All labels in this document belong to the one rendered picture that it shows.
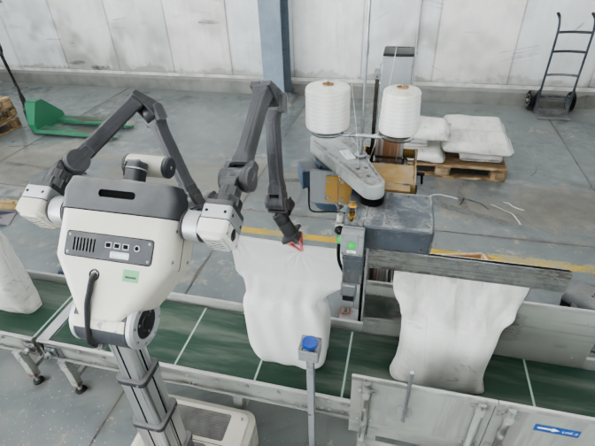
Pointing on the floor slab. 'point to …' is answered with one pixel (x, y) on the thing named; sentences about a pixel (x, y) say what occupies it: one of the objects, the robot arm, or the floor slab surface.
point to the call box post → (311, 403)
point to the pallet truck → (44, 119)
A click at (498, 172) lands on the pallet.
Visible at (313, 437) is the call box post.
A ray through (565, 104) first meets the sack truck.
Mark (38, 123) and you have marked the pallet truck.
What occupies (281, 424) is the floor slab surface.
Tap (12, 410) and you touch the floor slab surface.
